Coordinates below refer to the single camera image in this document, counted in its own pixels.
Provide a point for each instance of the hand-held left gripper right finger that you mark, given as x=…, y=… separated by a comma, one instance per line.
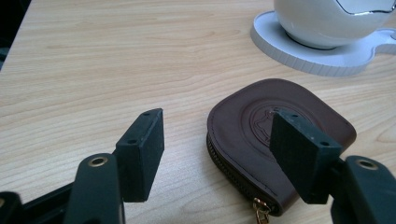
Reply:
x=311, y=161

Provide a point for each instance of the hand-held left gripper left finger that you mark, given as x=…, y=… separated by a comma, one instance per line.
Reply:
x=137, y=155

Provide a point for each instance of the brown leather zip pouch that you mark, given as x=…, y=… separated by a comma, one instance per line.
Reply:
x=236, y=130

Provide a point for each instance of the white ribbed tray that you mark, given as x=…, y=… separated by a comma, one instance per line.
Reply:
x=314, y=60

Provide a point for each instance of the white ceramic bowl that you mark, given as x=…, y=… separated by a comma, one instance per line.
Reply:
x=330, y=21

